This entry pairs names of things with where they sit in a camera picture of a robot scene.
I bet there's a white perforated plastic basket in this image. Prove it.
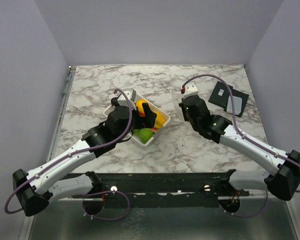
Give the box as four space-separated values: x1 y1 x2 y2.
102 89 171 147

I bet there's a green grapes bunch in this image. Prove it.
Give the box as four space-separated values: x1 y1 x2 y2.
133 128 154 144

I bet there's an aluminium side rail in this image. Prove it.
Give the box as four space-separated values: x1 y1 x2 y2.
45 65 77 163

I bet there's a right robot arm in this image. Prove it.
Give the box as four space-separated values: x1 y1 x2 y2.
179 95 300 201

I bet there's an orange yellow fruit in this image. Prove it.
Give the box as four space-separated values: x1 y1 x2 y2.
135 99 148 115

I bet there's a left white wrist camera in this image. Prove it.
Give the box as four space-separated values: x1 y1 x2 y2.
116 88 137 110

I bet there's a clear dotted zip bag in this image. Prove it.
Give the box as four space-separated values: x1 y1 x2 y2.
170 90 184 121

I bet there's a black square mat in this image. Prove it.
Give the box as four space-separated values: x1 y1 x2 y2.
208 81 249 118

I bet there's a yellow bell pepper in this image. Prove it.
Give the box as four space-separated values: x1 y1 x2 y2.
152 110 166 129

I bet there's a grey rectangular pad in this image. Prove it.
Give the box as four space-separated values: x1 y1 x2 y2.
226 96 243 115

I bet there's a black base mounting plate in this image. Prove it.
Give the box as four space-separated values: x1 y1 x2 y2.
84 169 250 209

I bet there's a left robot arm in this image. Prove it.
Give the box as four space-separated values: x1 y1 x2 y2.
12 103 157 217

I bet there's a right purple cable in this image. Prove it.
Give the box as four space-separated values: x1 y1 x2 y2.
182 73 300 194

